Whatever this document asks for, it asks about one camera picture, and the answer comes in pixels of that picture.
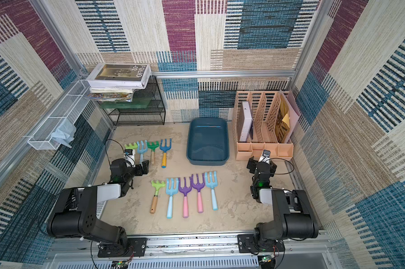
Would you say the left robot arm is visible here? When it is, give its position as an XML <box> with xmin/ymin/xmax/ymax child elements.
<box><xmin>46</xmin><ymin>158</ymin><xmax>150</xmax><ymax>258</ymax></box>

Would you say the yellow black magazine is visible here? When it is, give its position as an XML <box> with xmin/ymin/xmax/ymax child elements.
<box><xmin>275</xmin><ymin>94</ymin><xmax>290</xmax><ymax>143</ymax></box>

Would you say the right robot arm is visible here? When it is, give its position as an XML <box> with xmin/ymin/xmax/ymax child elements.
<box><xmin>237</xmin><ymin>155</ymin><xmax>319</xmax><ymax>255</ymax></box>

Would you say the peach file organizer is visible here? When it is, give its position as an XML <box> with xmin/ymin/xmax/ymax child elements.
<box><xmin>232</xmin><ymin>91</ymin><xmax>294</xmax><ymax>161</ymax></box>

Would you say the purple rake pink handle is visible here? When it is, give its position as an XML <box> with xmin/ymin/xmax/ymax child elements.
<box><xmin>191</xmin><ymin>174</ymin><xmax>205</xmax><ymax>214</ymax></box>

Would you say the black wire shelf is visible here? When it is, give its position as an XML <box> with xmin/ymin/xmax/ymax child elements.
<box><xmin>98</xmin><ymin>76</ymin><xmax>166</xmax><ymax>127</ymax></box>

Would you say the teal plastic storage box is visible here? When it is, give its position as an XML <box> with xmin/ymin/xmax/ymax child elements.
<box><xmin>186</xmin><ymin>118</ymin><xmax>229</xmax><ymax>166</ymax></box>

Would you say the white book in organizer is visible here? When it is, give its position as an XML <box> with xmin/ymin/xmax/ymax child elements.
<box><xmin>237</xmin><ymin>101</ymin><xmax>253</xmax><ymax>142</ymax></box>

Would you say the green folder on shelf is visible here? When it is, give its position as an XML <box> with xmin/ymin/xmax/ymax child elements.
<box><xmin>99</xmin><ymin>98</ymin><xmax>151</xmax><ymax>109</ymax></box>

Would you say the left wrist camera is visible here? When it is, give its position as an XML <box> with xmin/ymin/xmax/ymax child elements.
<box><xmin>124</xmin><ymin>149</ymin><xmax>136</xmax><ymax>168</ymax></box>

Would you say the white calculator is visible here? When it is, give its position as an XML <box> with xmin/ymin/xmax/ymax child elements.
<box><xmin>96</xmin><ymin>201</ymin><xmax>107</xmax><ymax>219</ymax></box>

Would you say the blue fork yellow handle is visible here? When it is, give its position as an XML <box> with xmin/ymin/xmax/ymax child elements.
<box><xmin>160</xmin><ymin>139</ymin><xmax>172</xmax><ymax>168</ymax></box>

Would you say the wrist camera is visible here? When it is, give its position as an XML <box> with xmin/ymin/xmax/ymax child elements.
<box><xmin>124</xmin><ymin>149</ymin><xmax>136</xmax><ymax>168</ymax></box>
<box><xmin>259</xmin><ymin>150</ymin><xmax>271</xmax><ymax>163</ymax></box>

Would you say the white folio book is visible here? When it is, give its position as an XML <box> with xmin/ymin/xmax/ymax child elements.
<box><xmin>86</xmin><ymin>63</ymin><xmax>152</xmax><ymax>89</ymax></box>

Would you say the white wire basket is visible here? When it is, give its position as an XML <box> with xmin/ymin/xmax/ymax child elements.
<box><xmin>27</xmin><ymin>80</ymin><xmax>89</xmax><ymax>150</ymax></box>

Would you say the lime rake brown handle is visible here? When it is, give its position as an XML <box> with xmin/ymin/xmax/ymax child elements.
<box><xmin>125</xmin><ymin>142</ymin><xmax>138</xmax><ymax>150</ymax></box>

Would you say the pink folder in organizer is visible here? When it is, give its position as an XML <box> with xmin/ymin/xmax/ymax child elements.
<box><xmin>281</xmin><ymin>92</ymin><xmax>301</xmax><ymax>143</ymax></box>

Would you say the purple trowel pink handle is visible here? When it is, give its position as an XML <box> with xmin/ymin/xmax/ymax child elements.
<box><xmin>179</xmin><ymin>177</ymin><xmax>192</xmax><ymax>218</ymax></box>

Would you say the crumpled white cloth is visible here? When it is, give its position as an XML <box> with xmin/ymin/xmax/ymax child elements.
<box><xmin>52</xmin><ymin>119</ymin><xmax>77</xmax><ymax>148</ymax></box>

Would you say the stack of magazines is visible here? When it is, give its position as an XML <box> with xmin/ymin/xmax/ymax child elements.
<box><xmin>83</xmin><ymin>87</ymin><xmax>136</xmax><ymax>102</ymax></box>

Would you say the green rake wooden handle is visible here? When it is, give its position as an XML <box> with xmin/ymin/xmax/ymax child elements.
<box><xmin>147</xmin><ymin>141</ymin><xmax>160</xmax><ymax>165</ymax></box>

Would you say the light blue fork rake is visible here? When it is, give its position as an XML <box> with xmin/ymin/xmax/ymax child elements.
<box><xmin>137</xmin><ymin>140</ymin><xmax>148</xmax><ymax>164</ymax></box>

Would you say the pale blue fork white handle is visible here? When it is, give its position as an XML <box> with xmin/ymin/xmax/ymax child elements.
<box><xmin>165</xmin><ymin>178</ymin><xmax>180</xmax><ymax>219</ymax></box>

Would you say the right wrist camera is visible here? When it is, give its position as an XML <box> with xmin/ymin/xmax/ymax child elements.
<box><xmin>259</xmin><ymin>150</ymin><xmax>271</xmax><ymax>163</ymax></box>

